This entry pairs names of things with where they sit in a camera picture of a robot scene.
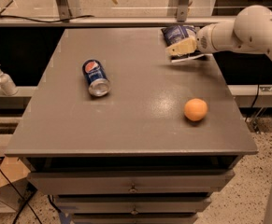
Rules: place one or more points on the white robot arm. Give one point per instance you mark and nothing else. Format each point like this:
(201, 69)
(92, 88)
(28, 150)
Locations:
(249, 32)

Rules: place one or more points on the white pump dispenser bottle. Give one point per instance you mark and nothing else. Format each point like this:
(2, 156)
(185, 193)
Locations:
(7, 85)

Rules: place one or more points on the metal shelf rail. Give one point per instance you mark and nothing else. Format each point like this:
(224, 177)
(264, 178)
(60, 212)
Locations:
(88, 21)

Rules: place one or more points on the grey drawer cabinet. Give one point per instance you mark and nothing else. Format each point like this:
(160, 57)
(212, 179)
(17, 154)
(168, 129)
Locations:
(130, 156)

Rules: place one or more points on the blue pepsi can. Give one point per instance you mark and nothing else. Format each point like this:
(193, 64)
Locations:
(94, 73)

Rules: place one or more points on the cardboard box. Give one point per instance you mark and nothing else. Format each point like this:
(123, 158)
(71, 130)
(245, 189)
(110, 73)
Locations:
(13, 184)

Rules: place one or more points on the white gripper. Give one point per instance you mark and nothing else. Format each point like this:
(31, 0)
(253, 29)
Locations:
(203, 40)

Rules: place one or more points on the orange fruit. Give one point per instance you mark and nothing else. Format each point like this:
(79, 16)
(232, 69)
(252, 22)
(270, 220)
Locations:
(195, 109)

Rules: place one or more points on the blue chip bag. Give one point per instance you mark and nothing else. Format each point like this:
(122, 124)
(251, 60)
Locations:
(174, 34)

